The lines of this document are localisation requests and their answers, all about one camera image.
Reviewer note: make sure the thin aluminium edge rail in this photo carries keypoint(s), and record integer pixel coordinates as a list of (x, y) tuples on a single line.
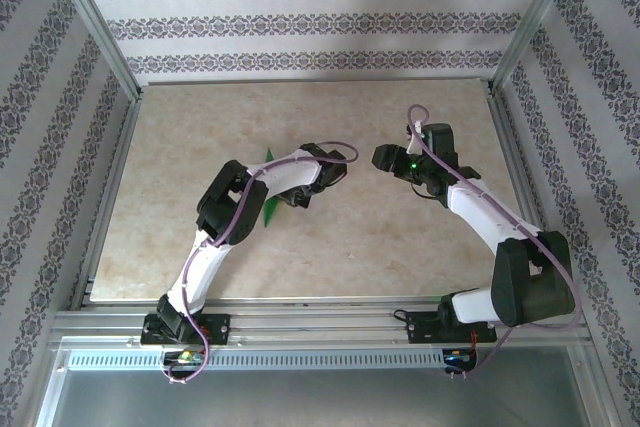
[(320, 81)]

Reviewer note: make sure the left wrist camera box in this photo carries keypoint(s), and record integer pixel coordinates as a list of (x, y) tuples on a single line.
[(332, 173)]

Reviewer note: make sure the aluminium frame post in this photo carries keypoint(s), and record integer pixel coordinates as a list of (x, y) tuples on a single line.
[(97, 22), (531, 22)]

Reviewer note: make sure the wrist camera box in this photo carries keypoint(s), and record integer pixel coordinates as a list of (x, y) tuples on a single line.
[(332, 173), (440, 142)]

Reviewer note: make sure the aluminium mounting rail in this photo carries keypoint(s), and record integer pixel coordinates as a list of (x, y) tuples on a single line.
[(320, 322)]

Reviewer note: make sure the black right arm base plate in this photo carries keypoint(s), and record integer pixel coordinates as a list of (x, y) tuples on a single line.
[(420, 329)]

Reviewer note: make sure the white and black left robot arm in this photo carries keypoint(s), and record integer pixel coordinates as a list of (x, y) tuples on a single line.
[(290, 172)]

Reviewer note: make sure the aluminium side rail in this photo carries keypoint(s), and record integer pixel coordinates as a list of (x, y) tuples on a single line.
[(111, 197), (525, 197)]

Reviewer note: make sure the small circuit board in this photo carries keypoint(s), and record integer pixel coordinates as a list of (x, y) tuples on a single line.
[(457, 356), (185, 358)]

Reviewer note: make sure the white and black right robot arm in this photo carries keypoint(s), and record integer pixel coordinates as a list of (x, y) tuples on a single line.
[(490, 217)]

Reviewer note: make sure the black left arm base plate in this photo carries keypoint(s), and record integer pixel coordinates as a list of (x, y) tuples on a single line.
[(215, 329)]

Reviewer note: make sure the grey metal sheet panel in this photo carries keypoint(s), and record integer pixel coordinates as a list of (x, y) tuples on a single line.
[(320, 402)]

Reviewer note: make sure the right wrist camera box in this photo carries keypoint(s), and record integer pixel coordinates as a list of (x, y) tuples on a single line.
[(440, 142)]

